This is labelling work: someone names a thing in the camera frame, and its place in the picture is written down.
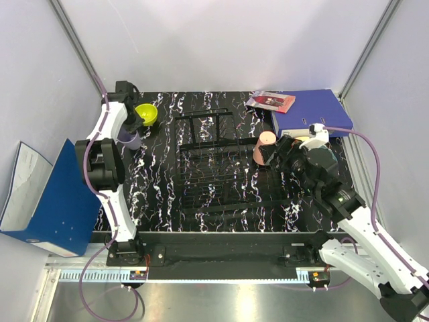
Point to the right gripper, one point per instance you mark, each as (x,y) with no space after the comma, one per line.
(287,147)

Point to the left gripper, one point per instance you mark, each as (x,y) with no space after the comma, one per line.
(137,124)

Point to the yellow bowl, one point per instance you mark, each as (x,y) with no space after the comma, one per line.
(148,112)

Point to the lavender plastic cup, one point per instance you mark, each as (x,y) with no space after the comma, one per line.
(130,140)

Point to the cream bird pattern plate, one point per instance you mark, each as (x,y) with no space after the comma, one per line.
(302,139)

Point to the teal scalloped plate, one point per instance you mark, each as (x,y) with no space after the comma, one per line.
(328,147)

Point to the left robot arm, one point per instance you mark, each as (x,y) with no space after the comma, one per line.
(103,170)

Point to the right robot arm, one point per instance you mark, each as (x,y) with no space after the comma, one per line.
(397,281)

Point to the red cover book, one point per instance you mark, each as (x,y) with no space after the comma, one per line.
(280,103)

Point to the blue open binder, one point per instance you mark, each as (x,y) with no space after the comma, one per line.
(48,205)

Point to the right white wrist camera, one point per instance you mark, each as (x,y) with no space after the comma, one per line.
(319,136)

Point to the black wire dish rack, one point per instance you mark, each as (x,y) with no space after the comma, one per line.
(215,170)

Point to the purple-blue ring binder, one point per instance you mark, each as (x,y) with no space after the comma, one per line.
(312,106)

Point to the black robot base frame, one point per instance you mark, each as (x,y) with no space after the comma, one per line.
(222,257)

